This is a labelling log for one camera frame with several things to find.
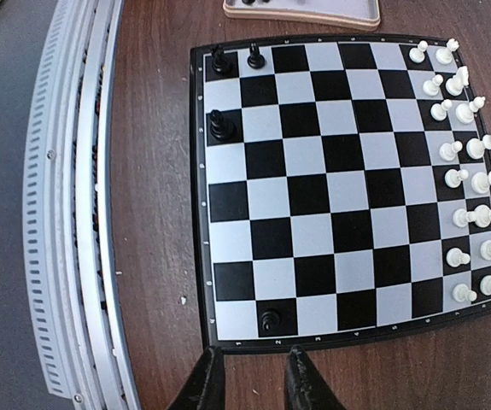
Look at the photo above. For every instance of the white pawn two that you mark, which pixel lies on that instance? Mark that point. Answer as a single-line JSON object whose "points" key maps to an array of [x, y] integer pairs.
{"points": [[431, 87]]}

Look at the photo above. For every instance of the black rook corner piece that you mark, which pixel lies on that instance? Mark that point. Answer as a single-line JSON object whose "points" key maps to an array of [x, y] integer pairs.
{"points": [[220, 64]]}

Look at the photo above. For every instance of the white pawn six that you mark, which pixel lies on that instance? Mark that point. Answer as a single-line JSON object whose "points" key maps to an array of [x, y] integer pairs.
{"points": [[462, 218]]}

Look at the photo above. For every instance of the white pawn one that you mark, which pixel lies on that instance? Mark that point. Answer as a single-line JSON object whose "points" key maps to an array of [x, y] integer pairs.
{"points": [[417, 54]]}

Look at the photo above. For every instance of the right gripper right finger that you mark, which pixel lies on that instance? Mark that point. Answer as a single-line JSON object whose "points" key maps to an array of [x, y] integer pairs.
{"points": [[304, 387]]}

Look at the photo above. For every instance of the white pawn seven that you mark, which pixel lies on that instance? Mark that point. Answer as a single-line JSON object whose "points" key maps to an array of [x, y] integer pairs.
{"points": [[455, 257]]}

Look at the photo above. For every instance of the aluminium front rail frame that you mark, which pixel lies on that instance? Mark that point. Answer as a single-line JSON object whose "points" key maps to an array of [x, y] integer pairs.
{"points": [[67, 229]]}

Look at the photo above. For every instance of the white rook far left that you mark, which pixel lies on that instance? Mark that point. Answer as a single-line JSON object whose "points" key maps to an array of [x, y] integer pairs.
{"points": [[445, 55]]}

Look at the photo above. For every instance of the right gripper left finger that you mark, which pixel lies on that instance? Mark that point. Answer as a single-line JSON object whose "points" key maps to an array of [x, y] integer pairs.
{"points": [[205, 387]]}

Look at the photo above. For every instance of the white bishop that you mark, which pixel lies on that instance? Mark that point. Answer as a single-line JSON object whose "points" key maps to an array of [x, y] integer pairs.
{"points": [[482, 216], [466, 111]]}

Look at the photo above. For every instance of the white queen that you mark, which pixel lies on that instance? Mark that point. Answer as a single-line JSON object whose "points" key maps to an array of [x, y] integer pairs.
{"points": [[476, 147]]}

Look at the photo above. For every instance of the white pawn three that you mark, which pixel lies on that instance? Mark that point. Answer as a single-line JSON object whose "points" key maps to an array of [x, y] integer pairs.
{"points": [[439, 110]]}

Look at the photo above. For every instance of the black pawn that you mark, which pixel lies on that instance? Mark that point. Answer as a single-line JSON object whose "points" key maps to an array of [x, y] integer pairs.
{"points": [[269, 320], [255, 59]]}

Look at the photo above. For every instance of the white pawn five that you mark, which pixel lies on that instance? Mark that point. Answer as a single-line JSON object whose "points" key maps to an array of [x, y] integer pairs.
{"points": [[454, 178]]}

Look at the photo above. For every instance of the white bishop right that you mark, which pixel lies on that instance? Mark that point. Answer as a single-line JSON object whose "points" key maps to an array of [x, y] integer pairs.
{"points": [[482, 216]]}

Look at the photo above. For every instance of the pile of black chess pieces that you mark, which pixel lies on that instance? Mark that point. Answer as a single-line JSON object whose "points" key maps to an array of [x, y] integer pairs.
{"points": [[256, 3]]}

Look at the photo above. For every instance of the white king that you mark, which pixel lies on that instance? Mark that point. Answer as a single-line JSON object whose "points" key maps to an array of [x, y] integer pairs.
{"points": [[481, 182]]}

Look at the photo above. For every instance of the wooden tray with mirror base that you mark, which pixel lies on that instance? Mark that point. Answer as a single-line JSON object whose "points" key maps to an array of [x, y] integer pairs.
{"points": [[360, 15]]}

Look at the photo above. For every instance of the white bishop left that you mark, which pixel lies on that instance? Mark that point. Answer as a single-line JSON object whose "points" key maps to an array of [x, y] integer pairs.
{"points": [[466, 111]]}

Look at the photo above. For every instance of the black bishop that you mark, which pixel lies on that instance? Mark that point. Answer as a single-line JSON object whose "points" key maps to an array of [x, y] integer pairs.
{"points": [[221, 128]]}

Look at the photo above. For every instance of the black and grey chessboard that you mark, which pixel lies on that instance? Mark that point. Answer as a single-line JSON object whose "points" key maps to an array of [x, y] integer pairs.
{"points": [[329, 203]]}

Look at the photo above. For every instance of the white pawn eight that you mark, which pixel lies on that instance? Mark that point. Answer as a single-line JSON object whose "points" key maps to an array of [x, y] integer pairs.
{"points": [[462, 293]]}

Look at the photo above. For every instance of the white knight left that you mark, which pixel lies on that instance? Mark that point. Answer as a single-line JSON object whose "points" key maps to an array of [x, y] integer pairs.
{"points": [[458, 82]]}

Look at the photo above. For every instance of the white pawn four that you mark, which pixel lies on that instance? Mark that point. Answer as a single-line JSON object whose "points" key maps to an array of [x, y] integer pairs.
{"points": [[449, 151]]}

